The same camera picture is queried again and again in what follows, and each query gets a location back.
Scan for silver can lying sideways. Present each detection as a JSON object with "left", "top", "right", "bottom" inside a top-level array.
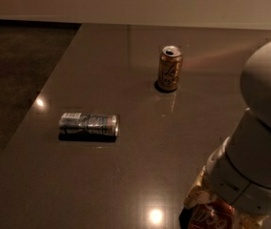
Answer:
[{"left": 59, "top": 113, "right": 119, "bottom": 136}]

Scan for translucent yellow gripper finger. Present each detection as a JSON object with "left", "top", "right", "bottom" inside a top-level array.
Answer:
[
  {"left": 234, "top": 209, "right": 268, "bottom": 229},
  {"left": 183, "top": 167, "right": 218, "bottom": 209}
]

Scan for red coke can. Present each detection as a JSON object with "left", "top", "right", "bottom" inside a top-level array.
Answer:
[{"left": 179, "top": 201, "right": 234, "bottom": 229}]

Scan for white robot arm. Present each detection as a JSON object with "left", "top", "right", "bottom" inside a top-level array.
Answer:
[{"left": 179, "top": 42, "right": 271, "bottom": 229}]

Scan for orange upright soda can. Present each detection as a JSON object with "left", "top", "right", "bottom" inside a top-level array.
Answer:
[{"left": 156, "top": 45, "right": 183, "bottom": 93}]

